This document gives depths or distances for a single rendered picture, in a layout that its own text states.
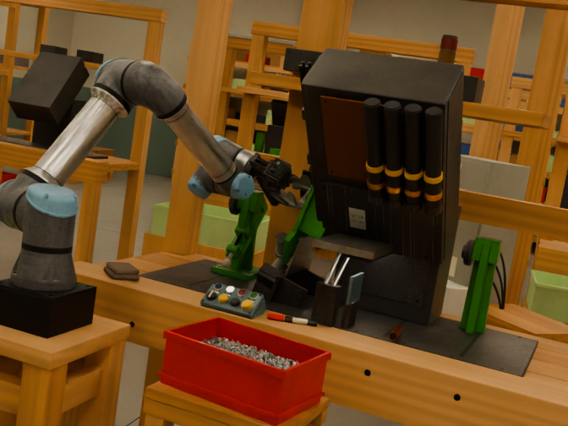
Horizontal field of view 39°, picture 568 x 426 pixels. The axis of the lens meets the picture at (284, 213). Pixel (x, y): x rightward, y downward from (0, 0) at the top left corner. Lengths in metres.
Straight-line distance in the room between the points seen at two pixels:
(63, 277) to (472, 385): 0.97
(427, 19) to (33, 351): 10.92
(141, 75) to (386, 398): 0.99
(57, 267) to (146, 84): 0.50
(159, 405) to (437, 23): 10.87
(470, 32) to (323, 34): 9.71
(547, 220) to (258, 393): 1.18
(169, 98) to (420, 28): 10.43
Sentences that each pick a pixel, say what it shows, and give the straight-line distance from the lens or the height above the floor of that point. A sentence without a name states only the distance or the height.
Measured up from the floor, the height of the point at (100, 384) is 0.71.
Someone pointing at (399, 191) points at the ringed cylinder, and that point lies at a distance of 1.98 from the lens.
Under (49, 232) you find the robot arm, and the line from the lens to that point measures 1.92.
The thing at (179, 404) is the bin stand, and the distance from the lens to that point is 1.78.
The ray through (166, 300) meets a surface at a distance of 2.17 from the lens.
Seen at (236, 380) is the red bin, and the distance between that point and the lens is 1.73.
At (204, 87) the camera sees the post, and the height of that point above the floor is 1.47.
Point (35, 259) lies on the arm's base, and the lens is 1.94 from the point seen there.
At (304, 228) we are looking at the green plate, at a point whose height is 1.12.
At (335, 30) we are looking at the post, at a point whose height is 1.71.
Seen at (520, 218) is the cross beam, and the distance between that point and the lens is 2.55.
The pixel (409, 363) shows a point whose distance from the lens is 1.95.
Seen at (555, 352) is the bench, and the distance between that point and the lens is 2.45.
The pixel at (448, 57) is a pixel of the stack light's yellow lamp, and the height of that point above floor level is 1.67.
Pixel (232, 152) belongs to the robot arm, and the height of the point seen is 1.29.
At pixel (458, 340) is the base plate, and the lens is 2.25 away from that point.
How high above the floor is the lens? 1.45
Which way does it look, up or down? 7 degrees down
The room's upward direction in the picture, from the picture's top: 9 degrees clockwise
